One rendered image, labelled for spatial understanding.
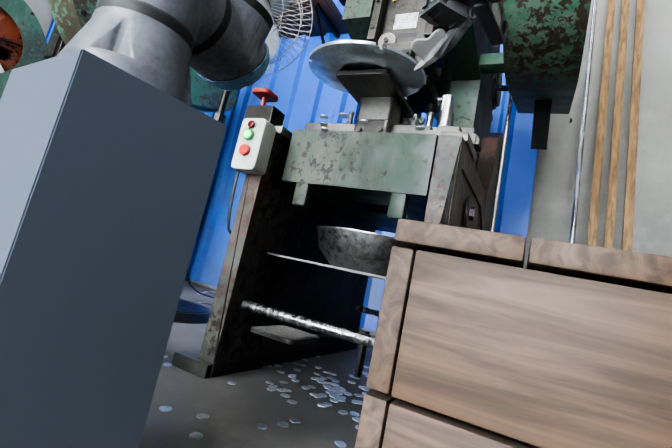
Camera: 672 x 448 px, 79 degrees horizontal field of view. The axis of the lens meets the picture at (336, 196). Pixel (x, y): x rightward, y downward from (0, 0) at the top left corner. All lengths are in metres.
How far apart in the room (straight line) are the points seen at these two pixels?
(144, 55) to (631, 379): 0.51
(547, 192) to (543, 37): 1.29
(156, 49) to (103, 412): 0.39
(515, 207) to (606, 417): 2.00
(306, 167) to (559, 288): 0.83
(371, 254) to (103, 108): 0.73
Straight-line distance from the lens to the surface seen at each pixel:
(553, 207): 2.31
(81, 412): 0.51
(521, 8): 1.12
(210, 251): 3.03
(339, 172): 1.00
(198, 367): 1.07
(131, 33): 0.53
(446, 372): 0.31
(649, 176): 2.40
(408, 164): 0.94
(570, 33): 1.15
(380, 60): 0.97
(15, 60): 3.94
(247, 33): 0.68
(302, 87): 3.00
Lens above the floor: 0.30
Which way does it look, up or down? 10 degrees up
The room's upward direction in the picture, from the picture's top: 12 degrees clockwise
